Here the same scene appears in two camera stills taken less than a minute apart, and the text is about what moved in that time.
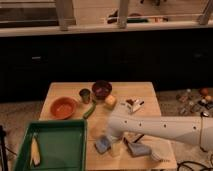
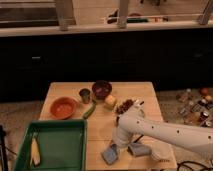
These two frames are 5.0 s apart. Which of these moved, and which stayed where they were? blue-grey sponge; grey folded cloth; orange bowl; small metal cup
Moved: blue-grey sponge
Stayed: small metal cup; grey folded cloth; orange bowl
